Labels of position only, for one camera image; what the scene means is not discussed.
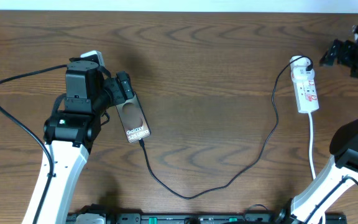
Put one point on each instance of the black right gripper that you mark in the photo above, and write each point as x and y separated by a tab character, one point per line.
347	46

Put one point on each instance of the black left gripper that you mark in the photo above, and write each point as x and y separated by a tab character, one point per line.
119	94

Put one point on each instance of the smartphone with Galaxy screen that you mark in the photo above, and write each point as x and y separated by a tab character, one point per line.
133	120

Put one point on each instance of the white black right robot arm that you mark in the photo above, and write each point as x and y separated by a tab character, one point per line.
341	171

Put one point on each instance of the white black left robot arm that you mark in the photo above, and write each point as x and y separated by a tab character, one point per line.
69	135

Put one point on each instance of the white power strip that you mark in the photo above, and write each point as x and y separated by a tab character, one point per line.
306	96

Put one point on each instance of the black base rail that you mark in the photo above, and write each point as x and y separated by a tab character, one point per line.
93	214

